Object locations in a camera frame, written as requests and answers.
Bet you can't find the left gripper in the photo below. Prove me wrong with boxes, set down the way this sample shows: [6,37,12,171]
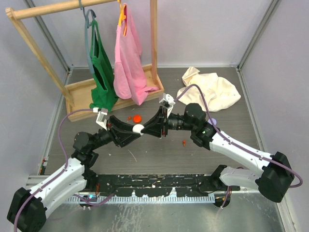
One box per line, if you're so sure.
[89,115,140,151]

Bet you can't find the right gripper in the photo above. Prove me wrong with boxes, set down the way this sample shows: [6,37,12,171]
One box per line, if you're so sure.
[141,105,196,137]

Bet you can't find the white earbud case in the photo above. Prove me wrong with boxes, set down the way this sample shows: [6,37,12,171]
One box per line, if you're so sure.
[132,124,144,135]

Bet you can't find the lilac earbud case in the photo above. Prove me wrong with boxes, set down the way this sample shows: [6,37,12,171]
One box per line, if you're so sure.
[208,118,217,125]

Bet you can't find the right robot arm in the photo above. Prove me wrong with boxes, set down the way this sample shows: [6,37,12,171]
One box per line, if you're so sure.
[141,103,295,203]

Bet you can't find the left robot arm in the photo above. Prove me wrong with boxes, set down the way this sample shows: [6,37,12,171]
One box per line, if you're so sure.
[7,116,144,232]

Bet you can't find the green t-shirt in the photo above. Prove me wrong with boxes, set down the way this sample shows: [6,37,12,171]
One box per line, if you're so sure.
[89,20,118,112]

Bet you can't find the pink t-shirt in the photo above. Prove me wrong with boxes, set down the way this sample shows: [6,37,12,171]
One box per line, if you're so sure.
[113,5,158,105]

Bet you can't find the cream satin cloth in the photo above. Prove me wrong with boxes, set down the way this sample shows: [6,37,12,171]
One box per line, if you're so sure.
[177,66,241,112]

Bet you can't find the orange yellow hanger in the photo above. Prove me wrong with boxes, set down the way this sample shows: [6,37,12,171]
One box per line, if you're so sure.
[117,0,127,36]

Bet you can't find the grey blue hanger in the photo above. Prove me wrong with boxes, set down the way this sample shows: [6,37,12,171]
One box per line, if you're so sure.
[78,0,96,74]

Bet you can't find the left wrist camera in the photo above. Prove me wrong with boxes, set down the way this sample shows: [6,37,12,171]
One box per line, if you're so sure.
[93,107,108,130]

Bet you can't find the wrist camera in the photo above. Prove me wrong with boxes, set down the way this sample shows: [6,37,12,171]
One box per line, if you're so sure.
[93,107,108,130]
[159,93,176,118]

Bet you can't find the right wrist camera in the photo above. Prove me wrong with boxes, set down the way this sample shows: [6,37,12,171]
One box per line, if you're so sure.
[159,93,176,118]

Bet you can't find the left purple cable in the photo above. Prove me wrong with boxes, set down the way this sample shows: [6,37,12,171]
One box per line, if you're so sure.
[13,108,101,232]

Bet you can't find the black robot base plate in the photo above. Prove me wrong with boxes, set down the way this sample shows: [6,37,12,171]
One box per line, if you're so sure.
[79,164,232,211]

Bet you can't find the slotted cable duct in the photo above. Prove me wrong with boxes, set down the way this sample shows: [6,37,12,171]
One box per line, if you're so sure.
[67,193,215,204]

